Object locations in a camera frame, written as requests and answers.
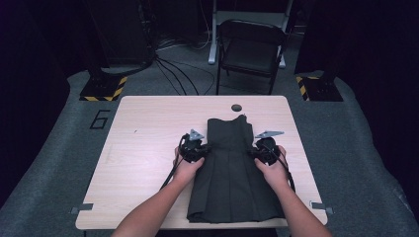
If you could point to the round black table grommet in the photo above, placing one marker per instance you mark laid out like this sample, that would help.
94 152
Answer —
236 108

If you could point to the person's right hand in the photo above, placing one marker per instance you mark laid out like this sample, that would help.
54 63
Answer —
275 173

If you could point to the dark curtain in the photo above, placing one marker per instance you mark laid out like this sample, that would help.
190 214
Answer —
378 82
29 98

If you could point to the white metal desk frame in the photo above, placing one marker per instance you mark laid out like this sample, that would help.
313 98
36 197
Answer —
212 39

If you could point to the black folding chair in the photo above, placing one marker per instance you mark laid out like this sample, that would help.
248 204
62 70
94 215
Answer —
252 52

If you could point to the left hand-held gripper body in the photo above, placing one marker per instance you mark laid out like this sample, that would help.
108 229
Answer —
191 148

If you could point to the black pleated skirt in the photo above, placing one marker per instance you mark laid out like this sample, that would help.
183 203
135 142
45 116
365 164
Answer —
234 177

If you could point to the person's left hand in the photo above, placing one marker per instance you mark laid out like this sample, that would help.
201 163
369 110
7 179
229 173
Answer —
187 171

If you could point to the black stand base yellow stripes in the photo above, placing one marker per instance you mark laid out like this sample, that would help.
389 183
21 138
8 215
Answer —
102 89
319 89

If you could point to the grey tape piece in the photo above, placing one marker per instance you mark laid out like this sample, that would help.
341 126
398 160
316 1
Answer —
321 206
82 208

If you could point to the black equipment cabinet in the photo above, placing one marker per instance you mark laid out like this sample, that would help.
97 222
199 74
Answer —
125 33

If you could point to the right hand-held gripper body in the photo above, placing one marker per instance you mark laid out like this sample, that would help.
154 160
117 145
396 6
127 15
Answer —
267 149

